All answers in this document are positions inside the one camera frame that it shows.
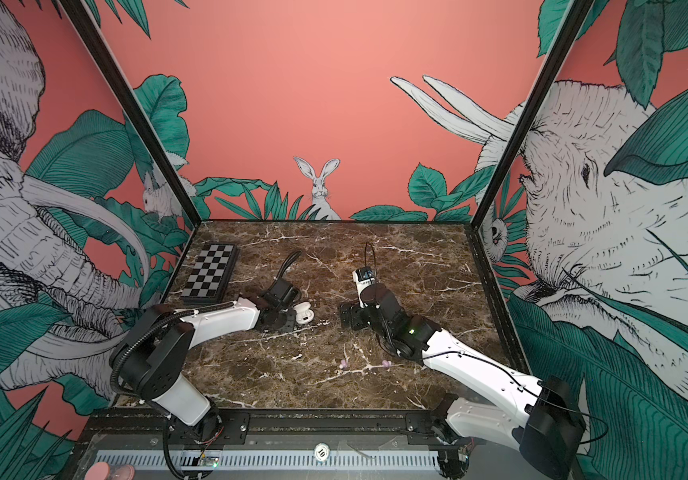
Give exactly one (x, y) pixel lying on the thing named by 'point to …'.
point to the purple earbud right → (386, 363)
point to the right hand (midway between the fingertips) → (348, 298)
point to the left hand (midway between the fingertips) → (289, 316)
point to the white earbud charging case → (304, 312)
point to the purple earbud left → (343, 364)
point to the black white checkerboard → (210, 280)
